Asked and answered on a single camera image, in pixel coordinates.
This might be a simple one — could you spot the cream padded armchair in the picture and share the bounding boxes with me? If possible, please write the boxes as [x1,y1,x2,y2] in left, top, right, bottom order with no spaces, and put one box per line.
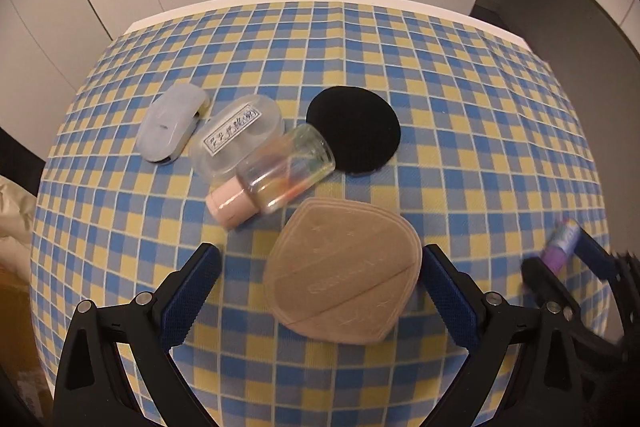
[0,174,38,278]

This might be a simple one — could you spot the beige powder puff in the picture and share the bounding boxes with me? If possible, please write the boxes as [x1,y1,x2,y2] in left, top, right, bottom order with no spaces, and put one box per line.
[263,197,423,346]

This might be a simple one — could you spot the clear oval labelled container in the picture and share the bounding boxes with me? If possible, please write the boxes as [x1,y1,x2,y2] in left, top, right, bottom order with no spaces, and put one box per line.
[190,96,286,182]

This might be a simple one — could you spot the pale blue translucent case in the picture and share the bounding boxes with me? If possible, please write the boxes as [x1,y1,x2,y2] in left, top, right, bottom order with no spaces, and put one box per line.
[138,85,209,166]

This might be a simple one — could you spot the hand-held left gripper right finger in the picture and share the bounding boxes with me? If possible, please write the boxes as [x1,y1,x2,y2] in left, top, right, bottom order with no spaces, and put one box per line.
[421,244,591,427]

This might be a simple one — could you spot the black round puff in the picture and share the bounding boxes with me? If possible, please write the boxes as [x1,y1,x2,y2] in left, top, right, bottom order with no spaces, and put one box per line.
[305,85,402,178]

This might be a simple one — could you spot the pink capped glass bottle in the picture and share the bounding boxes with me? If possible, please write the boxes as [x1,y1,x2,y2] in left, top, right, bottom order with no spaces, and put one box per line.
[206,123,337,233]

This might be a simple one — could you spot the blue yellow checkered tablecloth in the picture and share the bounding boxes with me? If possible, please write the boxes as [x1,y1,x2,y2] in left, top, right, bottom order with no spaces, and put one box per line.
[29,2,613,427]

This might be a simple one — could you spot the small purple bottle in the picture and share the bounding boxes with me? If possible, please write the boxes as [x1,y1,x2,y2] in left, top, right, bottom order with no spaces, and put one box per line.
[542,218,581,275]

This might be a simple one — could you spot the brown cardboard box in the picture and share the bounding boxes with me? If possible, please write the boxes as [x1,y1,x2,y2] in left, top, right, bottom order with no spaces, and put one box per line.
[0,267,51,408]

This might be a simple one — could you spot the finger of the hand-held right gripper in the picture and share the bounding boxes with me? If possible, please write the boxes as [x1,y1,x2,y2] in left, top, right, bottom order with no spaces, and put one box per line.
[521,256,624,351]
[575,233,640,299]

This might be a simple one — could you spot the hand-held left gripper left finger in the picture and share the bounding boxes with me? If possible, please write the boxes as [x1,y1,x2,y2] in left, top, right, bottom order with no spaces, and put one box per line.
[52,242,223,427]

